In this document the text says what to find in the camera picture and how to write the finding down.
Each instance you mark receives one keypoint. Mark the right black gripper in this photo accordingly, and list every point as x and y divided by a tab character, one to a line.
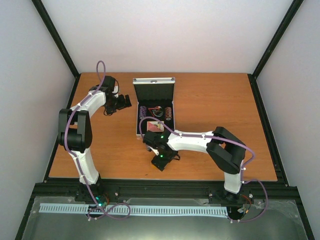
160	164

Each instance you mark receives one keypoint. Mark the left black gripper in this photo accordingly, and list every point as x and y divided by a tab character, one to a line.
123	104

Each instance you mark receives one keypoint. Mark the black triangular dealer button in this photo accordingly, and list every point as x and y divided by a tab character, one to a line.
151	108

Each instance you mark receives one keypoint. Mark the aluminium poker case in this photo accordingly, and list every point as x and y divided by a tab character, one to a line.
154	92

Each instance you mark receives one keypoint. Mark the red playing card deck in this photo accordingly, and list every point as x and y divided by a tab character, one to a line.
154	126

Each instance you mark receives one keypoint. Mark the brown black chip stack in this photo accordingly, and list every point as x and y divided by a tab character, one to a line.
168	113

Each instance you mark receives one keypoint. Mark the clear round tube lid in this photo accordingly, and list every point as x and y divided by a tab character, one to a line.
158	112

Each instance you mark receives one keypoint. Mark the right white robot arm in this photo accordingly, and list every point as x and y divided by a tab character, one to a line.
225	149

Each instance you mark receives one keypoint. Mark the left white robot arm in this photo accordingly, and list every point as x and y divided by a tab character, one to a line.
75	130

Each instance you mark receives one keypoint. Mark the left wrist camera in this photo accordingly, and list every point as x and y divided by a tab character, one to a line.
115	90

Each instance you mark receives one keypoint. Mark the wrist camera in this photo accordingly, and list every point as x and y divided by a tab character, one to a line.
150	149
115	90

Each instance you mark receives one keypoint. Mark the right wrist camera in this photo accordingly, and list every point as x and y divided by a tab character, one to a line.
150	149

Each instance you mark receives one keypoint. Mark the black aluminium frame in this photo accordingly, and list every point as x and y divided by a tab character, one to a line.
169	189

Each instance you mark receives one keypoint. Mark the light blue cable duct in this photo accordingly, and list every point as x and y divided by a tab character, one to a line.
136	210

